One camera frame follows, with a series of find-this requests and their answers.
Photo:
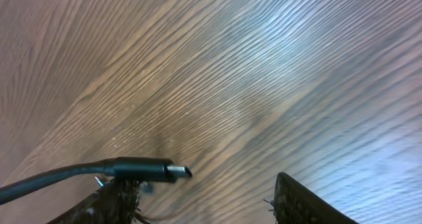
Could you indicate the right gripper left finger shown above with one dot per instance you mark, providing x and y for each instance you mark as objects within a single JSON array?
[{"x": 113, "y": 203}]

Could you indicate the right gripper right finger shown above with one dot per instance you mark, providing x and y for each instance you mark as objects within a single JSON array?
[{"x": 294, "y": 203}]

